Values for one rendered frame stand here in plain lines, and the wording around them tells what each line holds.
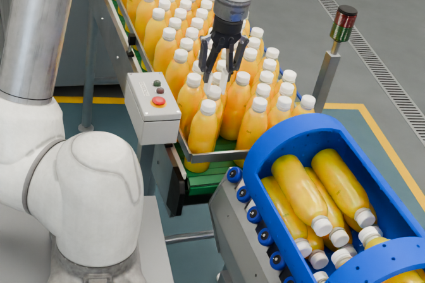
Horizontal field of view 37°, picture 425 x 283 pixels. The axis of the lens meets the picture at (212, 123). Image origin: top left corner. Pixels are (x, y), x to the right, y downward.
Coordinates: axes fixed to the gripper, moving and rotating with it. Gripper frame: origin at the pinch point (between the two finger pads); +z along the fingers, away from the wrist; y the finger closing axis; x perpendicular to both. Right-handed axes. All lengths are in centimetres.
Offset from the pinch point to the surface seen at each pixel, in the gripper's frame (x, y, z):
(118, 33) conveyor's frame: 69, -10, 24
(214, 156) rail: -11.4, -1.4, 16.6
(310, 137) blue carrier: -29.2, 14.1, -2.8
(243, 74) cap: 6.2, 11.0, 2.2
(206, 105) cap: -7.4, -4.8, 2.1
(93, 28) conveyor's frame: 125, -8, 53
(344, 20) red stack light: 17, 47, -9
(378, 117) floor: 120, 170, 115
